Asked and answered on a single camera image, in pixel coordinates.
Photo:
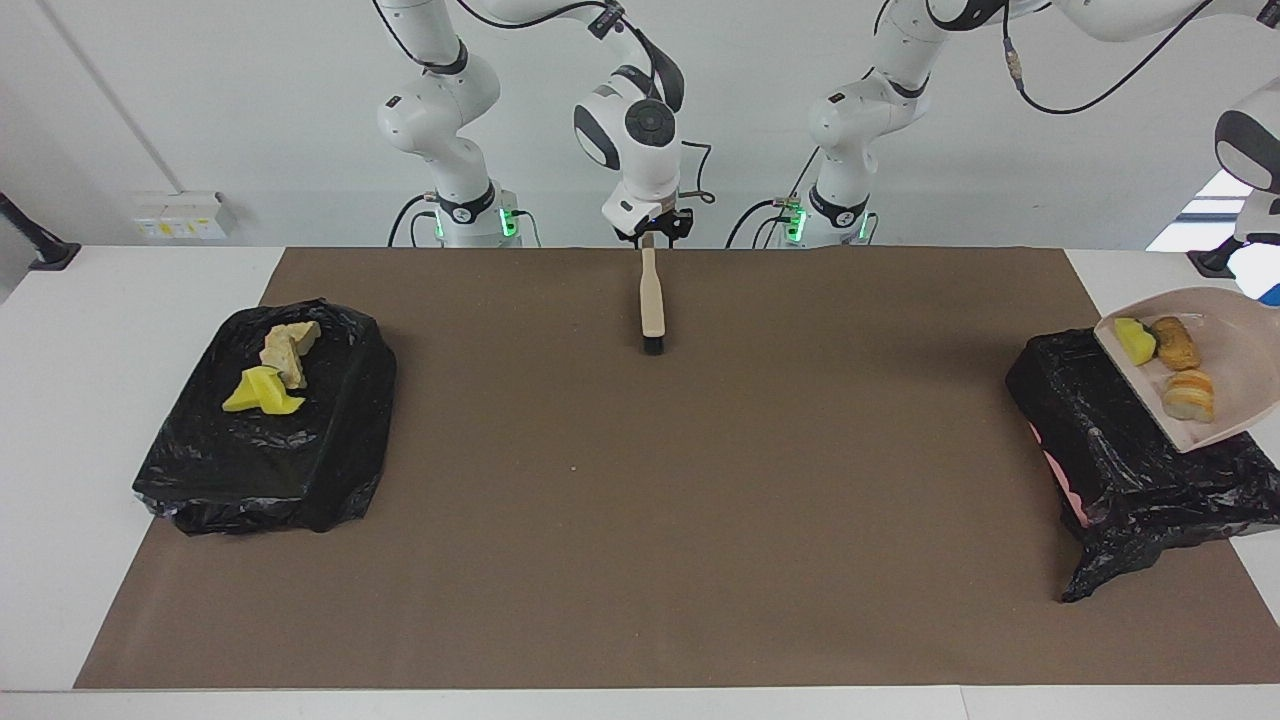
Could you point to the brown bread roll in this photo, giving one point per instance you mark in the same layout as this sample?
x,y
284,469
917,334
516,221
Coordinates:
x,y
1178,345

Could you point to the pink plastic bin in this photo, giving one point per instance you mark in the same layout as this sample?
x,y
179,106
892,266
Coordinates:
x,y
1062,480

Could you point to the yellow sponge piece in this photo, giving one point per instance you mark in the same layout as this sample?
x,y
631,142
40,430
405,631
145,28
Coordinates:
x,y
250,390

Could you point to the yellow sponge wedge green base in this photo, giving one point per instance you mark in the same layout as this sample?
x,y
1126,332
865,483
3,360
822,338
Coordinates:
x,y
1133,342

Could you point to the bright glass window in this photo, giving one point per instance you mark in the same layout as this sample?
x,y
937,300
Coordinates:
x,y
1200,215

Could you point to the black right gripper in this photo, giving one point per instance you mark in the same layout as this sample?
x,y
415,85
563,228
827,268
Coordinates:
x,y
655,230

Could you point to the beige plastic dustpan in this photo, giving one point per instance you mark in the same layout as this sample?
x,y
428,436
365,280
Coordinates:
x,y
1230,330

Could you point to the brown table mat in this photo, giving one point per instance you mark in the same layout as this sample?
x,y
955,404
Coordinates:
x,y
500,600

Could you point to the white wall socket box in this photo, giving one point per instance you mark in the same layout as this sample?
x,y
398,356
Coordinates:
x,y
180,215

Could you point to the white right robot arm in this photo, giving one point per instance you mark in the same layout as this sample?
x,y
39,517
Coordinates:
x,y
640,170

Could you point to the black plastic trash bag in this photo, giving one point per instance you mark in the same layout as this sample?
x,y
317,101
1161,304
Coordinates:
x,y
250,470
1130,480

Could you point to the beige hand brush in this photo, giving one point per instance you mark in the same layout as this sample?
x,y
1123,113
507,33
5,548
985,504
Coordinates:
x,y
652,300

